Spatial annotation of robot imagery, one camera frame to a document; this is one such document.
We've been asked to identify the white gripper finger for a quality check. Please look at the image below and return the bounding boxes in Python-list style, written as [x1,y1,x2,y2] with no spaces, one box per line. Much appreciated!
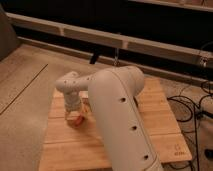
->
[80,109,87,118]
[65,111,74,121]

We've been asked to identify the black floor cables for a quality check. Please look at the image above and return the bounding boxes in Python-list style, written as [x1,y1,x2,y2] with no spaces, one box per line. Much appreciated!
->
[166,76,213,171]

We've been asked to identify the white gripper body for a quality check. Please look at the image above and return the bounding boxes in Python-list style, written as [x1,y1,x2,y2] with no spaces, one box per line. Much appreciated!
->
[64,92,81,112]

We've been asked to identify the grey cabinet corner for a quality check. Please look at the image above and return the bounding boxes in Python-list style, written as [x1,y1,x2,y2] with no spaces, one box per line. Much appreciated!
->
[0,4,20,61]

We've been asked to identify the wooden table board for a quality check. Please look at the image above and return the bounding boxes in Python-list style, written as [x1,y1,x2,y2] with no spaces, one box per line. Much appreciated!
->
[39,78,192,171]

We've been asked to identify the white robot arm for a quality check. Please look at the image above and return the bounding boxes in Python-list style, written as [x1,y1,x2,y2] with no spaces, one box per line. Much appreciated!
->
[56,66,163,171]

